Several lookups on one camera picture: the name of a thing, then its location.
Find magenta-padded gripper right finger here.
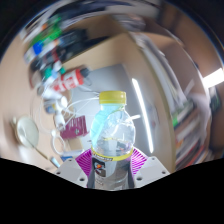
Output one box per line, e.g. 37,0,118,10
131,148,170,188

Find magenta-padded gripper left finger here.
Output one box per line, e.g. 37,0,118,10
54,148,94,188

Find yellow-capped clear drink bottle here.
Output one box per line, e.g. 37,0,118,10
87,90,137,191

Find magenta pouch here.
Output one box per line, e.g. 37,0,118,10
59,114,90,140

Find white LED light bar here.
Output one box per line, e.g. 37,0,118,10
131,77,155,154

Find cream ceramic mug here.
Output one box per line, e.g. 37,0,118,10
11,114,40,149

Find red and white canister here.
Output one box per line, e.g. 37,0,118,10
49,67,91,94

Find ceiling tube light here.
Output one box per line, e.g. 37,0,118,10
202,67,224,89

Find white cable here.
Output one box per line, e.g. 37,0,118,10
31,96,101,158

